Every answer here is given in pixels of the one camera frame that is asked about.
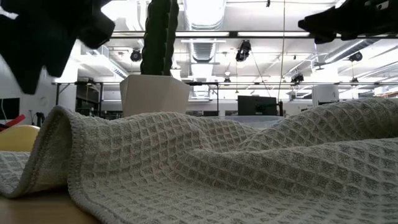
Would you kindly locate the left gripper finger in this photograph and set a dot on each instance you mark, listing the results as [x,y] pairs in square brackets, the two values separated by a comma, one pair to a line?
[25,68]
[62,59]

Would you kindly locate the white angular plant pot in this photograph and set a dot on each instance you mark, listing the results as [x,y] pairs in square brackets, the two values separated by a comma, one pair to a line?
[152,95]

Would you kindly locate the black ceiling spotlight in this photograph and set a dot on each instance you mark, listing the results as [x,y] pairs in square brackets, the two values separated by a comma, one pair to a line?
[355,56]
[297,78]
[136,55]

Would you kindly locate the dark storage shelf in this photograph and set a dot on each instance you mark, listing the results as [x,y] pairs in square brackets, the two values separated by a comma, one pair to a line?
[87,99]

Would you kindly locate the white box appliance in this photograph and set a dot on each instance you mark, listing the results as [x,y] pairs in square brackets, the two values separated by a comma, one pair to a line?
[325,93]

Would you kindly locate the yellow lemon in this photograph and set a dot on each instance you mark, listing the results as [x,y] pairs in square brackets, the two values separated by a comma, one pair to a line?
[17,140]

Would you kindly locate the black computer monitor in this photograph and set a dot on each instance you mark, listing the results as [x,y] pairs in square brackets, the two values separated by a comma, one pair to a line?
[256,105]

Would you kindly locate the tall green cactus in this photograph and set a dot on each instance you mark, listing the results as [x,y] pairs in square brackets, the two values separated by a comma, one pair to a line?
[158,37]

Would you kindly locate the grey waffle weave towel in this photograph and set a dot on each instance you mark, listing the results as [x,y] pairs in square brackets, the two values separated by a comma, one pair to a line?
[199,171]

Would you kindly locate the black wall panel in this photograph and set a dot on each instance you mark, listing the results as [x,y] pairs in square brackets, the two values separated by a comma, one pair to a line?
[11,109]

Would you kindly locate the black overhead camera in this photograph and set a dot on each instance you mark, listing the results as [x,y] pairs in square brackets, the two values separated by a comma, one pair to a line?
[244,49]

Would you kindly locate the black aluminium rig frame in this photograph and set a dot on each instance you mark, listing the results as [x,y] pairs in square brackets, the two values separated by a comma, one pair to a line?
[233,34]

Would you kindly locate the silver ventilation duct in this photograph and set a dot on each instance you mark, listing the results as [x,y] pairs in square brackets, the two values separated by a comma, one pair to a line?
[203,15]

